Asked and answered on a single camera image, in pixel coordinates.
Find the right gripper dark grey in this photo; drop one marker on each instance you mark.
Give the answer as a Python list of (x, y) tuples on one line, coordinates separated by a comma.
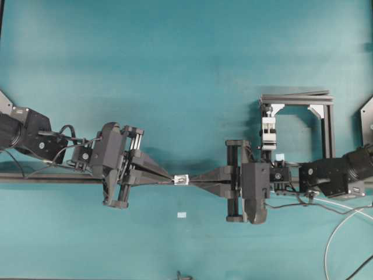
[(250, 184)]

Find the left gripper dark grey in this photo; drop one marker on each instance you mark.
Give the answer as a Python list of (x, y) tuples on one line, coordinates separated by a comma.
[(108, 160)]

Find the silver metal fitting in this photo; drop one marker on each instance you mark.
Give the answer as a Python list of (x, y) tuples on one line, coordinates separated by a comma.
[(181, 180)]

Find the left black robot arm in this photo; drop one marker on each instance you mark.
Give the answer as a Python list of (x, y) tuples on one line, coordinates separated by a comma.
[(30, 133)]

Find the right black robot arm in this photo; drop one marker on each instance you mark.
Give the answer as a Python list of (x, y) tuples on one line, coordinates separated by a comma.
[(339, 177)]

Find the small white label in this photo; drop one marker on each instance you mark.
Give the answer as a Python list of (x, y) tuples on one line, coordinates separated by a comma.
[(181, 215)]

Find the white clamp on frame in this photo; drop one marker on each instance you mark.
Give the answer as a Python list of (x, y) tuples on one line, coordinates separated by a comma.
[(268, 129)]

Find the black aluminium frame stand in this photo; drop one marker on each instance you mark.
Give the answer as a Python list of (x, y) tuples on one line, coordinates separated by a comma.
[(320, 103)]

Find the long black aluminium rail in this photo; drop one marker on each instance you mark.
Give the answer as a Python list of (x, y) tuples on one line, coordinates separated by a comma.
[(69, 178)]

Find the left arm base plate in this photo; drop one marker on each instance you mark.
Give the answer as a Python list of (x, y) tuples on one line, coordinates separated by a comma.
[(6, 106)]

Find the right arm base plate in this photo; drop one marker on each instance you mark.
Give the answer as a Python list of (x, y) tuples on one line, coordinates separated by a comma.
[(367, 121)]

